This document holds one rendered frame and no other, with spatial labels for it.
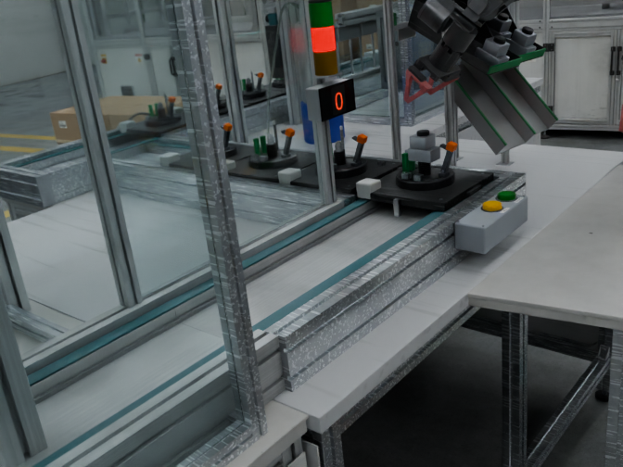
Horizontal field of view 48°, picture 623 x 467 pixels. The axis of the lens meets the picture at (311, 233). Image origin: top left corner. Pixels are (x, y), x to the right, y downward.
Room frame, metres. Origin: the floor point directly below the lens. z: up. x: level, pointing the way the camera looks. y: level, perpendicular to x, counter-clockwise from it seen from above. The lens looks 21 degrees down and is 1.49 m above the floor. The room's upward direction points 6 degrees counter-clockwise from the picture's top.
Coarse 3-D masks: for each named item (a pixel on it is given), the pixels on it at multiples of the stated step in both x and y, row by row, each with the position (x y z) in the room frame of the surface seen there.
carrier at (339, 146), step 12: (336, 144) 1.77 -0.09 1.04; (336, 156) 1.76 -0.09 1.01; (336, 168) 1.72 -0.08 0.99; (348, 168) 1.72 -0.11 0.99; (360, 168) 1.72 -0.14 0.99; (372, 168) 1.76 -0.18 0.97; (384, 168) 1.75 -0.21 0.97; (396, 168) 1.75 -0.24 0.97; (336, 180) 1.69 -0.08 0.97; (348, 180) 1.68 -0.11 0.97; (360, 180) 1.67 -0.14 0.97; (348, 192) 1.61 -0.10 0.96
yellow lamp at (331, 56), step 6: (318, 54) 1.52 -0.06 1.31; (324, 54) 1.51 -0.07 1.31; (330, 54) 1.52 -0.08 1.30; (336, 54) 1.53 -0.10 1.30; (318, 60) 1.52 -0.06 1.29; (324, 60) 1.51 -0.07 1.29; (330, 60) 1.52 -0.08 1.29; (336, 60) 1.53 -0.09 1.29; (318, 66) 1.52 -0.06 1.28; (324, 66) 1.51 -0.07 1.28; (330, 66) 1.52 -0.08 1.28; (336, 66) 1.53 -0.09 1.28; (318, 72) 1.52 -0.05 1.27; (324, 72) 1.51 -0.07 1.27; (330, 72) 1.51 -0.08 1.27; (336, 72) 1.52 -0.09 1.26
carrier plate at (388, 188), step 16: (384, 176) 1.68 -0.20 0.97; (464, 176) 1.61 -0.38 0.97; (480, 176) 1.59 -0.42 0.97; (384, 192) 1.56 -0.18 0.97; (400, 192) 1.54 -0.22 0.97; (416, 192) 1.53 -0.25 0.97; (432, 192) 1.52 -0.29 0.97; (448, 192) 1.50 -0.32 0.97; (464, 192) 1.50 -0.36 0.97; (432, 208) 1.45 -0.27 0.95; (448, 208) 1.44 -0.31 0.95
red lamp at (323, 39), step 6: (312, 30) 1.53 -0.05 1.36; (318, 30) 1.52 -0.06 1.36; (324, 30) 1.51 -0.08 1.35; (330, 30) 1.52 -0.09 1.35; (312, 36) 1.53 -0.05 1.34; (318, 36) 1.52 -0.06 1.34; (324, 36) 1.51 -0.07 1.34; (330, 36) 1.52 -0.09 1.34; (312, 42) 1.53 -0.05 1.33; (318, 42) 1.52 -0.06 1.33; (324, 42) 1.51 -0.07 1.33; (330, 42) 1.52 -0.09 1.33; (312, 48) 1.53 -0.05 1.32; (318, 48) 1.52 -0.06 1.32; (324, 48) 1.51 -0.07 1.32; (330, 48) 1.52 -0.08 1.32
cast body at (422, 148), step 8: (416, 136) 1.59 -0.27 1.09; (424, 136) 1.58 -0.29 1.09; (432, 136) 1.59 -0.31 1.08; (416, 144) 1.59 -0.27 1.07; (424, 144) 1.57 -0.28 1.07; (432, 144) 1.59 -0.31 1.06; (408, 152) 1.61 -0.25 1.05; (416, 152) 1.59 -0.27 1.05; (424, 152) 1.57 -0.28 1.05; (432, 152) 1.57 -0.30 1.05; (416, 160) 1.59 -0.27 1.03; (424, 160) 1.58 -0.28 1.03; (432, 160) 1.57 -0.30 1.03
